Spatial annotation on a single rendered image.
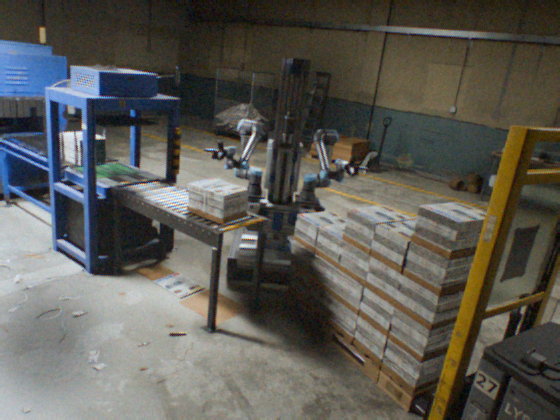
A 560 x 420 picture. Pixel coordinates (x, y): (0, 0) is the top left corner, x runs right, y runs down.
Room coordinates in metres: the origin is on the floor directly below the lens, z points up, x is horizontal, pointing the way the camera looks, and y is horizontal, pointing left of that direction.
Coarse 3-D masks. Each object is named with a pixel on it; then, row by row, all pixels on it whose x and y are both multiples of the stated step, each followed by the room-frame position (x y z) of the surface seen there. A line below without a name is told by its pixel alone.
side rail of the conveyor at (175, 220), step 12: (120, 192) 3.63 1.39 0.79; (132, 204) 3.53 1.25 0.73; (144, 204) 3.44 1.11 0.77; (156, 204) 3.40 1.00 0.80; (156, 216) 3.35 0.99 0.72; (168, 216) 3.26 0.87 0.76; (180, 216) 3.19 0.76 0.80; (180, 228) 3.18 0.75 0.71; (192, 228) 3.10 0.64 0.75; (204, 228) 3.03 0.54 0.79; (204, 240) 3.02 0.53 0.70; (216, 240) 2.95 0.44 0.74
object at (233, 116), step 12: (252, 72) 11.88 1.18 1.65; (264, 72) 11.15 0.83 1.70; (216, 84) 11.53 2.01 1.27; (252, 84) 10.85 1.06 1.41; (228, 96) 11.92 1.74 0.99; (252, 96) 11.84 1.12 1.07; (216, 108) 11.50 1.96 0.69; (240, 108) 11.35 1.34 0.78; (252, 108) 10.97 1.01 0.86; (216, 120) 11.47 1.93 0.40; (228, 120) 11.30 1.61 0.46; (240, 120) 11.09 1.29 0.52; (252, 120) 10.95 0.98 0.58; (264, 120) 11.29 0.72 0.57; (216, 132) 11.53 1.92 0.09; (264, 132) 11.48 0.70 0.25
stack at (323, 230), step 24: (312, 216) 3.50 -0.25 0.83; (336, 216) 3.57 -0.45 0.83; (312, 240) 3.32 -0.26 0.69; (336, 240) 3.09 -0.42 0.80; (312, 264) 3.27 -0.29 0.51; (360, 264) 2.87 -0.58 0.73; (384, 264) 2.70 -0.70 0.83; (312, 288) 3.24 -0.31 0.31; (336, 288) 3.02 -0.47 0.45; (360, 288) 2.82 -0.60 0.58; (384, 288) 2.66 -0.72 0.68; (312, 312) 3.20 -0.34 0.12; (336, 312) 2.98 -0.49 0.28; (384, 312) 2.62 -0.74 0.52; (360, 336) 2.75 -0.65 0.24; (384, 336) 2.58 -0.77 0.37
